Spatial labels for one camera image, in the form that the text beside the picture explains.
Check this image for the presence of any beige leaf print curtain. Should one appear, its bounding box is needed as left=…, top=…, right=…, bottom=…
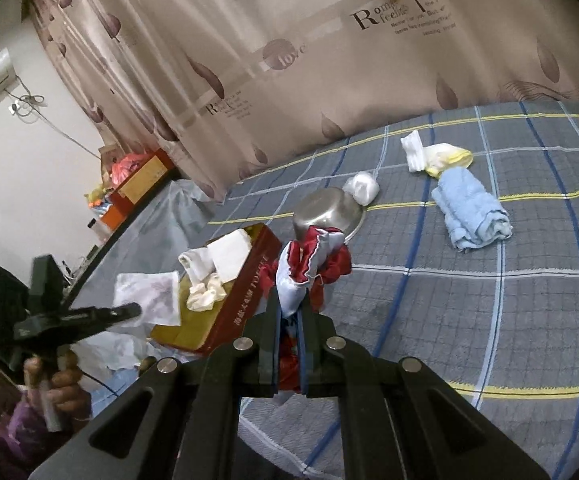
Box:
left=29, top=0, right=579, bottom=197

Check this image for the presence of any translucent plastic cover sheet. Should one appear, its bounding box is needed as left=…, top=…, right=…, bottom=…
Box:
left=70, top=180, right=211, bottom=390

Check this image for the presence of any grey plaid bed sheet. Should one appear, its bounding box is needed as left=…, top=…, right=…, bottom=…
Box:
left=68, top=101, right=579, bottom=480

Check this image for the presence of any person's left hand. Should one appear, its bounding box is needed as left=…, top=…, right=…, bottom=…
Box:
left=24, top=350, right=91, bottom=424

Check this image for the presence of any light blue towel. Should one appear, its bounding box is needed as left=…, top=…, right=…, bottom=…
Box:
left=431, top=167, right=513, bottom=252

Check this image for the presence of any gold red tin box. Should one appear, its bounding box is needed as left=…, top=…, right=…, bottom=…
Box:
left=150, top=223, right=280, bottom=356

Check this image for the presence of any stainless steel bowl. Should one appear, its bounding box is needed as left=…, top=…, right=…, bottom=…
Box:
left=293, top=188, right=367, bottom=242

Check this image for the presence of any small white cloth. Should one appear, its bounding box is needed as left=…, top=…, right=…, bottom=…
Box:
left=343, top=171, right=379, bottom=207

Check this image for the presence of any cream cloth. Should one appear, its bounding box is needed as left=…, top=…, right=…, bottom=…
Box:
left=186, top=272, right=227, bottom=312

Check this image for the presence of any red white satin cloth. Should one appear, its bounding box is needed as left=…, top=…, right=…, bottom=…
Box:
left=260, top=226, right=352, bottom=392

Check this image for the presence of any white fluffy towel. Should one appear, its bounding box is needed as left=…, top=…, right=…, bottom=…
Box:
left=178, top=229, right=252, bottom=285

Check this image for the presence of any red yellow cardboard box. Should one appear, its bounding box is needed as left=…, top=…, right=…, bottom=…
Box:
left=105, top=150, right=175, bottom=224

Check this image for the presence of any white yellow sock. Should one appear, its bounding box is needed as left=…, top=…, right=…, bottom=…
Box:
left=401, top=130, right=474, bottom=179

